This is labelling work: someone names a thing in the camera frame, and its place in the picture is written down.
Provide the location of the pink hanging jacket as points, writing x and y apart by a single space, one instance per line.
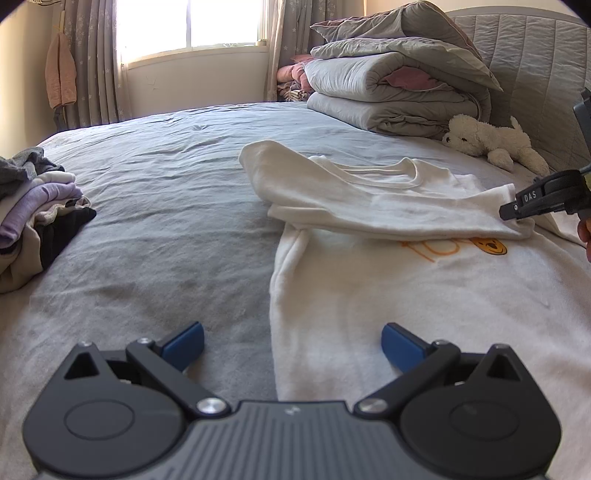
60 74

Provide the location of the purple garment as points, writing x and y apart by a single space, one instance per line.
32 203

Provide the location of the white long-sleeve shirt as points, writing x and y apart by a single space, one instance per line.
369 295

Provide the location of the window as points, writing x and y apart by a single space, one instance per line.
184 23

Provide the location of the person's right hand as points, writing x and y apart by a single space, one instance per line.
587 235

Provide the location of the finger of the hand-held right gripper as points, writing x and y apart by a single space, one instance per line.
554 191

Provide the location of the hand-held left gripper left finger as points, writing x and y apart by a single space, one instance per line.
187 345

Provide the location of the grey quilted headboard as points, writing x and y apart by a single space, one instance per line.
531 60

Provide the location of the pile of pink clothes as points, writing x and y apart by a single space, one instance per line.
293 78

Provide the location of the white plush dog toy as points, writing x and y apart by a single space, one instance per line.
489 138

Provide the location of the black garment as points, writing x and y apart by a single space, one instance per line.
64 230

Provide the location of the cream garment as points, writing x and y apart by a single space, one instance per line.
18 263

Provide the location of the grey star-print curtain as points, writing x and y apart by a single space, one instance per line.
92 60
295 27

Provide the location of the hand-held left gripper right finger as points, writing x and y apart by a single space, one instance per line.
401 345

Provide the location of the bed with grey sheet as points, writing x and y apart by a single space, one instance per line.
161 184

